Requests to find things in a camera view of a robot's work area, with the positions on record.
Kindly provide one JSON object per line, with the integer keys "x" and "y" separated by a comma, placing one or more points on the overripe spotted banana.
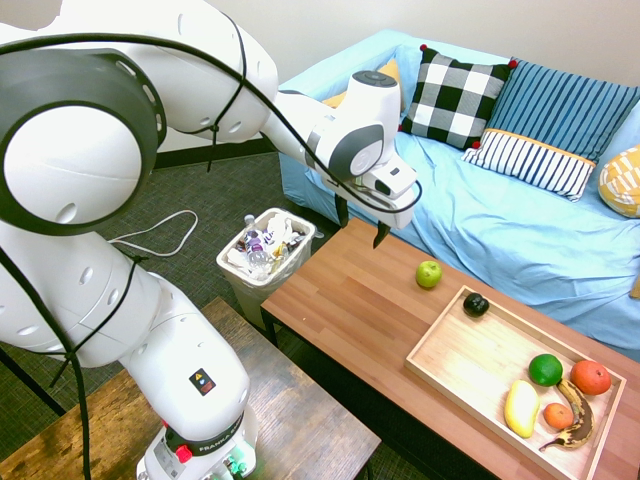
{"x": 582, "y": 415}

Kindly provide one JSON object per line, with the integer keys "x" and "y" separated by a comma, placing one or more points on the plastic bottle purple label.
{"x": 255, "y": 245}

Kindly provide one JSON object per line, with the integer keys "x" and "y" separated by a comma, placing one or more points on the plain mustard pillow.
{"x": 392, "y": 70}

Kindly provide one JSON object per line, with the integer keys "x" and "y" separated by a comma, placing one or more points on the green lime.
{"x": 545, "y": 370}

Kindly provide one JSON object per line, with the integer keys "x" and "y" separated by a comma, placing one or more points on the small orange tangerine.
{"x": 558, "y": 416}

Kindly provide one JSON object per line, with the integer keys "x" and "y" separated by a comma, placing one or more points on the yellow mango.
{"x": 521, "y": 409}

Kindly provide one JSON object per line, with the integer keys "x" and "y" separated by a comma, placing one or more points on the large red-orange orange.
{"x": 591, "y": 378}

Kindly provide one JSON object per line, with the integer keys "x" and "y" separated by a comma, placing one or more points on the black white checkered pillow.
{"x": 450, "y": 100}

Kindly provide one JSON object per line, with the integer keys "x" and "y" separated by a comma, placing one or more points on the light blue couch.
{"x": 500, "y": 225}

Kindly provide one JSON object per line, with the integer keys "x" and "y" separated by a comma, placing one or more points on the beige trash bin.
{"x": 280, "y": 280}

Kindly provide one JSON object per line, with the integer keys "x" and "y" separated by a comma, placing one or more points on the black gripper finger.
{"x": 381, "y": 235}
{"x": 342, "y": 210}

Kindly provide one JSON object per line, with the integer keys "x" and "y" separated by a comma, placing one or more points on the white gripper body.
{"x": 395, "y": 214}

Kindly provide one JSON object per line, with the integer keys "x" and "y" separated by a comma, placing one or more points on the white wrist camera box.
{"x": 397, "y": 175}

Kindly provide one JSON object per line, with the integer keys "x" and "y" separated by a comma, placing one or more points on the reddish wooden coffee table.
{"x": 360, "y": 310}

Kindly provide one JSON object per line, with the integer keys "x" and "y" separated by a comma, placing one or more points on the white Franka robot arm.
{"x": 75, "y": 160}

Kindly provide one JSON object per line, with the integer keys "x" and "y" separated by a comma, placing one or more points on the white navy striped pillow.
{"x": 535, "y": 162}

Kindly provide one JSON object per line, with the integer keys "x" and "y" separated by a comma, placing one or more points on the yellow patterned bolster pillow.
{"x": 622, "y": 182}

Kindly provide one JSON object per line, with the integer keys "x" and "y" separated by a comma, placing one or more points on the rustic dark wood table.
{"x": 300, "y": 425}

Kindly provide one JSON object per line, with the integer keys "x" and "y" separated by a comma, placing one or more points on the light wooden tray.
{"x": 465, "y": 360}

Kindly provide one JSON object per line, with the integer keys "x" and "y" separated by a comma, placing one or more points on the dark avocado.
{"x": 475, "y": 305}

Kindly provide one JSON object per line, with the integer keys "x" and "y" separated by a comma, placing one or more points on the blue striped pillow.
{"x": 560, "y": 110}

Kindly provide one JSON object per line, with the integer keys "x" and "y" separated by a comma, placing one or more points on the green apple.
{"x": 429, "y": 274}

